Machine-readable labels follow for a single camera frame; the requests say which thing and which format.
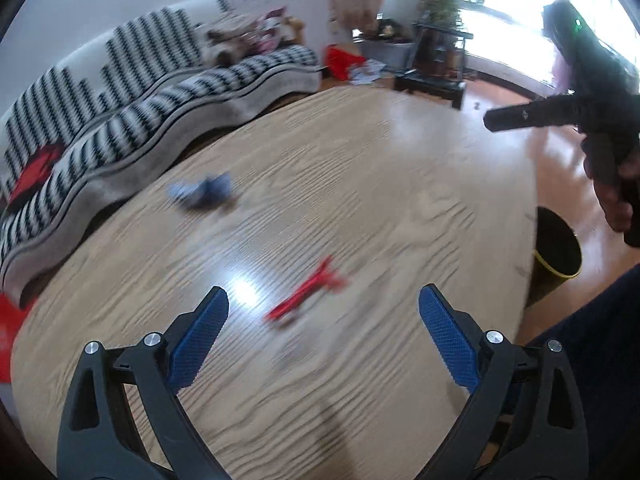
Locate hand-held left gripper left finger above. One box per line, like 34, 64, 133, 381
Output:
56, 286, 236, 480

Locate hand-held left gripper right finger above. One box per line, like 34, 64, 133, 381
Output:
418, 284, 590, 480

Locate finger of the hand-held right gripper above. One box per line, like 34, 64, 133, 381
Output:
483, 95, 585, 133

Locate red wrapper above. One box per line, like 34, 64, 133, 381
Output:
265, 256, 351, 326

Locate black bin with gold rim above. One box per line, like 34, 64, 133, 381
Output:
525, 206, 583, 308

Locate person's right hand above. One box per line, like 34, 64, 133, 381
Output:
596, 147, 640, 233

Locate pink hanging cloth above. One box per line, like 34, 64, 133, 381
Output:
551, 50, 576, 93

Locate black low stand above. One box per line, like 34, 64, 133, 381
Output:
395, 22, 473, 110

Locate crumpled blue paper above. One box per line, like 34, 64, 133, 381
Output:
167, 171, 236, 211

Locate grey storage box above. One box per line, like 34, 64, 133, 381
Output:
357, 35, 417, 68

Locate scattered white papers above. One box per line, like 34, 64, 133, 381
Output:
348, 59, 387, 86

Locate light wooden table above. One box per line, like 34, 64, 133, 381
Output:
10, 85, 543, 480

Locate red and white bag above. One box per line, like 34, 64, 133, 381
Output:
0, 292, 38, 386

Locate red plastic bag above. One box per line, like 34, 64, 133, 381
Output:
325, 44, 363, 81

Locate red cushion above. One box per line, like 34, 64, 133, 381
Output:
5, 144, 66, 206

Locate pile of clothes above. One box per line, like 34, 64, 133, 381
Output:
205, 7, 306, 66

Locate black and white striped sofa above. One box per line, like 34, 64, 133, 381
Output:
0, 0, 321, 296

